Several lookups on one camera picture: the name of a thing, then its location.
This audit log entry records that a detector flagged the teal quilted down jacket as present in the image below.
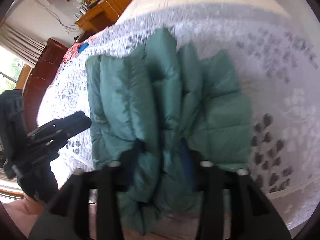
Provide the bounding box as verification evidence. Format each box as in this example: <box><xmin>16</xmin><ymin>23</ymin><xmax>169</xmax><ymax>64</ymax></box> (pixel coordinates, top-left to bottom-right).
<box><xmin>86</xmin><ymin>28</ymin><xmax>251</xmax><ymax>234</ymax></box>

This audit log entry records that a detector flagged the person's left hand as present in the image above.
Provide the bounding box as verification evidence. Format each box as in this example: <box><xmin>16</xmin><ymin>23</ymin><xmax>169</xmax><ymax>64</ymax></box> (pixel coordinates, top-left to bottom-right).
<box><xmin>4</xmin><ymin>194</ymin><xmax>45</xmax><ymax>237</ymax></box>

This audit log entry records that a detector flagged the dark red wooden headboard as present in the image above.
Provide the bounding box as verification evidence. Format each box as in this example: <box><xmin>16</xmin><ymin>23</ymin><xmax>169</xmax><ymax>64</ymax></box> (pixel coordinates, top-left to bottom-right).
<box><xmin>23</xmin><ymin>38</ymin><xmax>68</xmax><ymax>132</ymax></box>

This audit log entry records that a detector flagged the grey striped curtain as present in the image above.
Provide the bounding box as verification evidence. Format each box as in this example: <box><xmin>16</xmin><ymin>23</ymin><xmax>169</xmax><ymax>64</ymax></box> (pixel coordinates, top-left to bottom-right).
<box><xmin>1</xmin><ymin>23</ymin><xmax>47</xmax><ymax>68</ymax></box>

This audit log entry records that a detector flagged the red patterned cloth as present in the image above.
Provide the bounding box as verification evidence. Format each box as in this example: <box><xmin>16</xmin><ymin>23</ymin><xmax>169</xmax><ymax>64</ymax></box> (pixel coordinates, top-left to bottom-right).
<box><xmin>62</xmin><ymin>42</ymin><xmax>84</xmax><ymax>63</ymax></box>

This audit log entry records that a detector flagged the blue small object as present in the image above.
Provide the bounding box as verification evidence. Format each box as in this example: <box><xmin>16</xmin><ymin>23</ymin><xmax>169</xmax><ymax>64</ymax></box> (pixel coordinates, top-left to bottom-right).
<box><xmin>78</xmin><ymin>42</ymin><xmax>89</xmax><ymax>54</ymax></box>

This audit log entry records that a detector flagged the grey leaf-patterned bed quilt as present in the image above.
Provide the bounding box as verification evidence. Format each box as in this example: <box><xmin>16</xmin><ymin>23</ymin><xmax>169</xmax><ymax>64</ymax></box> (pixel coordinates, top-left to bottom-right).
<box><xmin>37</xmin><ymin>3</ymin><xmax>319</xmax><ymax>229</ymax></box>

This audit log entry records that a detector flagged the wooden desk cabinet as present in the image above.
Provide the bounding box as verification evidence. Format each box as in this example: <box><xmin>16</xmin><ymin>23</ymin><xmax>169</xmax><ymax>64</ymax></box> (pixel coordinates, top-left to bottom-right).
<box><xmin>76</xmin><ymin>0</ymin><xmax>133</xmax><ymax>34</ymax></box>

